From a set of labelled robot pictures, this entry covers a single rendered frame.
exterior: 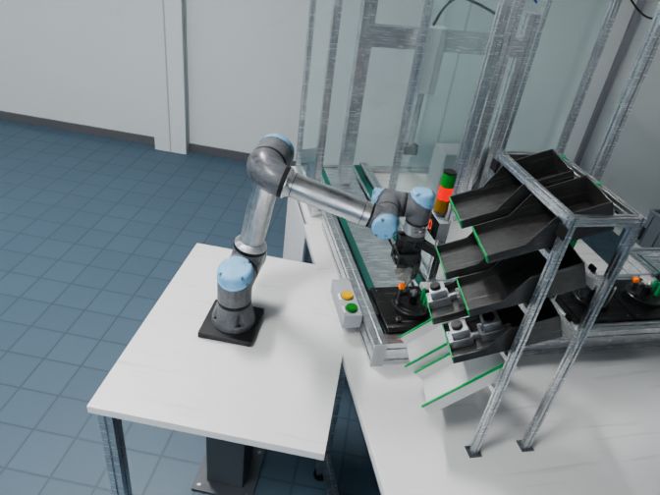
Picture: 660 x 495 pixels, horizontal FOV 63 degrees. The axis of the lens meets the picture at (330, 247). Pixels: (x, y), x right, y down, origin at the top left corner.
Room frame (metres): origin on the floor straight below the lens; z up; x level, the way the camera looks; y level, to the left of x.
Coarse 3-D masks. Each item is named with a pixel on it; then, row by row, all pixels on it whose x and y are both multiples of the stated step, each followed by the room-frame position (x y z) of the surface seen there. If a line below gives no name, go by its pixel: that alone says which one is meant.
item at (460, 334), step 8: (456, 320) 1.10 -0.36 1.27; (464, 320) 1.11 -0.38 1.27; (456, 328) 1.08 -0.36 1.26; (464, 328) 1.08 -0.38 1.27; (448, 336) 1.09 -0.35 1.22; (456, 336) 1.07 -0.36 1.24; (464, 336) 1.07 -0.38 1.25; (472, 336) 1.09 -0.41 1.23; (456, 344) 1.07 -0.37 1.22; (464, 344) 1.07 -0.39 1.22; (472, 344) 1.08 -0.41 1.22
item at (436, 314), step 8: (456, 280) 1.31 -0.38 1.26; (448, 288) 1.30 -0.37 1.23; (456, 304) 1.23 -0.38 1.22; (464, 304) 1.23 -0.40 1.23; (432, 312) 1.22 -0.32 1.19; (440, 312) 1.21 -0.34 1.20; (448, 312) 1.21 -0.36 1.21; (456, 312) 1.18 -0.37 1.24; (464, 312) 1.18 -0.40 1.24; (432, 320) 1.17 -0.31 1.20; (440, 320) 1.17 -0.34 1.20; (448, 320) 1.18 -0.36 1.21
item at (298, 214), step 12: (384, 180) 2.76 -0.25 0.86; (288, 204) 2.73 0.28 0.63; (300, 204) 2.39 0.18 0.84; (288, 216) 2.70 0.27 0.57; (300, 216) 2.37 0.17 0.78; (288, 228) 2.67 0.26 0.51; (300, 228) 2.34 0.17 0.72; (288, 240) 2.63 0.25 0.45; (300, 240) 2.31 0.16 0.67; (288, 252) 2.60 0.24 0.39; (300, 252) 2.28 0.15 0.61
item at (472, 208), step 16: (528, 160) 1.32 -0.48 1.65; (544, 160) 1.32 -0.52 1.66; (560, 160) 1.27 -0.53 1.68; (496, 176) 1.31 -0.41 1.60; (512, 176) 1.31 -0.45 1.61; (544, 176) 1.32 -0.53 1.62; (560, 176) 1.19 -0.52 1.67; (464, 192) 1.30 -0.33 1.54; (480, 192) 1.30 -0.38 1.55; (496, 192) 1.30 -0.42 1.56; (512, 192) 1.28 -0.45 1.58; (528, 192) 1.19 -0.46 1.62; (464, 208) 1.26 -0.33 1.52; (480, 208) 1.24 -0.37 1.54; (496, 208) 1.22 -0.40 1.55; (512, 208) 1.18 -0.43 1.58; (464, 224) 1.17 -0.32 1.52
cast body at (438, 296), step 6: (432, 282) 1.26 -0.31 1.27; (438, 282) 1.26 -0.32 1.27; (432, 288) 1.24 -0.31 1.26; (438, 288) 1.24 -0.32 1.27; (444, 288) 1.24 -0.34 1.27; (426, 294) 1.27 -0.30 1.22; (432, 294) 1.23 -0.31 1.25; (438, 294) 1.23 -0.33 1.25; (444, 294) 1.23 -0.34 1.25; (450, 294) 1.26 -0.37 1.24; (456, 294) 1.25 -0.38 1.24; (432, 300) 1.23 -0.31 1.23; (438, 300) 1.23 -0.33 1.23; (444, 300) 1.23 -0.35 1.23; (450, 300) 1.24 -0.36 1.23; (432, 306) 1.23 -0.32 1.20; (438, 306) 1.23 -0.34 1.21
